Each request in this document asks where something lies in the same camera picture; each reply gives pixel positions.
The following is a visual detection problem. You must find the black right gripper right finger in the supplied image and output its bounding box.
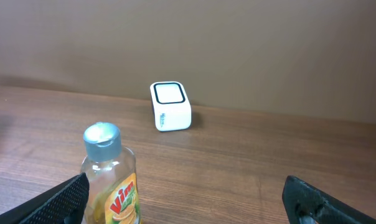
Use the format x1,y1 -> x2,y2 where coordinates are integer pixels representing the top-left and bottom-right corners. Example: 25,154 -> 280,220
282,175 -> 376,224

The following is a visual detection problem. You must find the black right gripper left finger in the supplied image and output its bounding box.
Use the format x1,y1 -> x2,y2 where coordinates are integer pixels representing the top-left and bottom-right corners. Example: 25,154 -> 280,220
0,172 -> 90,224

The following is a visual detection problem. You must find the yellow dish soap bottle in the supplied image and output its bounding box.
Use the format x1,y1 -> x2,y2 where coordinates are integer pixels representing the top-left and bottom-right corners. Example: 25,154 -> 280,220
81,122 -> 143,224

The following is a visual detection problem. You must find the white barcode scanner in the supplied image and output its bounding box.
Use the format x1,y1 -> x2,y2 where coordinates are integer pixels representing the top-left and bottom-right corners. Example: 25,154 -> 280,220
150,81 -> 192,132

